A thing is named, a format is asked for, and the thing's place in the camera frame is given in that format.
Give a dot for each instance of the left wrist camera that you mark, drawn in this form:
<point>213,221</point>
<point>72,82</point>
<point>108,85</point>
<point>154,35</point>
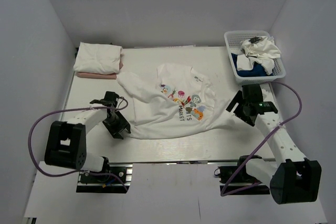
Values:
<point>110,99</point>

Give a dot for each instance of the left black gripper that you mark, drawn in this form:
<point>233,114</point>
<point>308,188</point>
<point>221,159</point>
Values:
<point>123,124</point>

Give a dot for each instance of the folded white t-shirt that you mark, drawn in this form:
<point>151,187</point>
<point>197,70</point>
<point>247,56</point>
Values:
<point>98,58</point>

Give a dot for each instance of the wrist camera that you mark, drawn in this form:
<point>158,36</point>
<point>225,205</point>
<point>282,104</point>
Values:
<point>265,107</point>
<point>110,99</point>

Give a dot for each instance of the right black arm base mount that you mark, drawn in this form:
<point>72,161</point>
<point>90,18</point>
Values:
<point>241,183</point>

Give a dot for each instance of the crumpled white t-shirt in basket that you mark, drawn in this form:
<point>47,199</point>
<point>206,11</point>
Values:
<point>262,49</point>

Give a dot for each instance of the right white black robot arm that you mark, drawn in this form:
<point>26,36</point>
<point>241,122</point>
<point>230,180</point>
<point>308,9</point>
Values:
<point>276,162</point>

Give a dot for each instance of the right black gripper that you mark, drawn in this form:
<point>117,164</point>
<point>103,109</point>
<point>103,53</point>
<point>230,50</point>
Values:
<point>237,111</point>

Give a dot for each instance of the blue t-shirt in basket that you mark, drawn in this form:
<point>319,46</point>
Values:
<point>245,68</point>

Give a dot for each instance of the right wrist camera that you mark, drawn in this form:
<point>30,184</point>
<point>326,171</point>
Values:
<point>265,107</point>

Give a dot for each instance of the folded pink t-shirt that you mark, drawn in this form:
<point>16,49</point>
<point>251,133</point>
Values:
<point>95,75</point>

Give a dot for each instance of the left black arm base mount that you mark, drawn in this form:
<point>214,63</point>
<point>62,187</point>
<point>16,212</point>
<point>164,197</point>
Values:
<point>117,181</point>

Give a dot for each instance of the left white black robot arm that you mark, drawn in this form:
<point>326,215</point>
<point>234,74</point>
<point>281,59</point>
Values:
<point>67,140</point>

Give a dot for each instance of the white plastic laundry basket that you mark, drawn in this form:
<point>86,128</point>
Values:
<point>233,41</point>

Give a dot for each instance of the white cartoon print t-shirt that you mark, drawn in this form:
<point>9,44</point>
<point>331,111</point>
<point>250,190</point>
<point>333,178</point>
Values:
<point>181,102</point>

